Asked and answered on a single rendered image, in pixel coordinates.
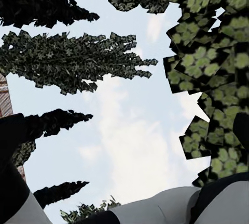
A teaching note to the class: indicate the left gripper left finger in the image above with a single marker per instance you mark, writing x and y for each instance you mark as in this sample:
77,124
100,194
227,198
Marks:
12,130

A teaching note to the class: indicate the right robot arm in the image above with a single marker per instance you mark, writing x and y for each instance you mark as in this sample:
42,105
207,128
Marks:
19,206

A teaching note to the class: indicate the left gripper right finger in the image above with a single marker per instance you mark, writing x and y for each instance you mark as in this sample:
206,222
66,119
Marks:
241,129

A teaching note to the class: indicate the bush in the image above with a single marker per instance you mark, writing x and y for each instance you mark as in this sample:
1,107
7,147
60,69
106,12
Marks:
23,153

